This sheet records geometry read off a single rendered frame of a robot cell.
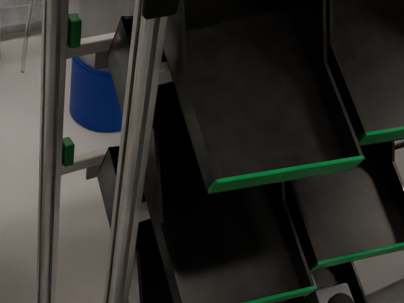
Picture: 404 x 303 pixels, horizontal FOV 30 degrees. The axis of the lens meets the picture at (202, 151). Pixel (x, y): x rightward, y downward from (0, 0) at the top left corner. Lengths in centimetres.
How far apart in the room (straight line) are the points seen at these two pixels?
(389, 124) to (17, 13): 138
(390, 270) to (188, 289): 174
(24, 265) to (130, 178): 72
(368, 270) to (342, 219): 150
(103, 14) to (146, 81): 89
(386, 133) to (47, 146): 38
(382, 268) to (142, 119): 177
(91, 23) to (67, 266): 48
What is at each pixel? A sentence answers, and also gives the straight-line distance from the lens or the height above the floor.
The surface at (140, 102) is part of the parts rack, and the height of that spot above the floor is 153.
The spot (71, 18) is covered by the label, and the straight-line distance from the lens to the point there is 77.
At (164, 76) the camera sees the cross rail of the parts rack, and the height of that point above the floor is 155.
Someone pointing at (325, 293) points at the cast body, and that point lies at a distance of 86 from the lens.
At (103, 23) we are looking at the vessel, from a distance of 151.
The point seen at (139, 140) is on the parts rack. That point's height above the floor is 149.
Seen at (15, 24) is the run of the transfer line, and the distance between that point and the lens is 196.
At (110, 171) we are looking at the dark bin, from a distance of 82.
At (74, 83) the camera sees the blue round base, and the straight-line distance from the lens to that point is 162.
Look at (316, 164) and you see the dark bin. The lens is 59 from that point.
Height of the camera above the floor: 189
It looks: 39 degrees down
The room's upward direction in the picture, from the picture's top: 11 degrees clockwise
